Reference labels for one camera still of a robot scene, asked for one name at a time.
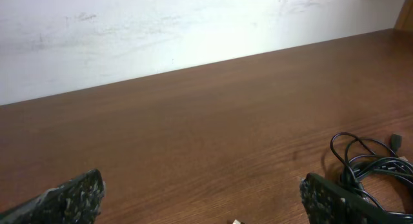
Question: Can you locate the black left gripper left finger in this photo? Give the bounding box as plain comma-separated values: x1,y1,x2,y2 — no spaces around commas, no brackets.
1,169,106,224

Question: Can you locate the black USB cable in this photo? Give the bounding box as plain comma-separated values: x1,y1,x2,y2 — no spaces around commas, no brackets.
329,132,413,215

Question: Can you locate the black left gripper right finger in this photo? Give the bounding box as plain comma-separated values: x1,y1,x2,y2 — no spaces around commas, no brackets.
299,173,412,224

